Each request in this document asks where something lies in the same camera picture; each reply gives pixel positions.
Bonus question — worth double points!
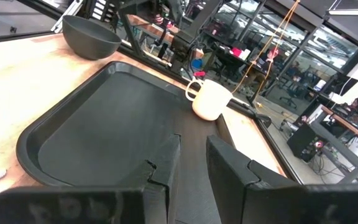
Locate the orange hanging cable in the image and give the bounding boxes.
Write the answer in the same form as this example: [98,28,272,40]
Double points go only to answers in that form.
[231,0,301,94]

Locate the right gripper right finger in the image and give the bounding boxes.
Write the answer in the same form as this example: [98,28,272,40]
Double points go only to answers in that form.
[206,135,307,224]

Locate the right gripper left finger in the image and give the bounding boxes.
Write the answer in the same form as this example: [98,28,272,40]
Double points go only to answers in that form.
[116,133,181,224]

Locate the pale orange mug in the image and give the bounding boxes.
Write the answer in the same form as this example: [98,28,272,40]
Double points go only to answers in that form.
[185,78,233,121]

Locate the black plastic serving tray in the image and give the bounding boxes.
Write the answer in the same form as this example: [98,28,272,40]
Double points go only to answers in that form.
[16,61,241,224]

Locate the wooden background desk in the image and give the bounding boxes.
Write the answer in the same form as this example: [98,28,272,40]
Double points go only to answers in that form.
[320,105,358,149]

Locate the black computer case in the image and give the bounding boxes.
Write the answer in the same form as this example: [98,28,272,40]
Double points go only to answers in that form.
[287,123,323,162]

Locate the dark grey bowl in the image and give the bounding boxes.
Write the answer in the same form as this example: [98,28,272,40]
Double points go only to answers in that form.
[62,14,122,60]

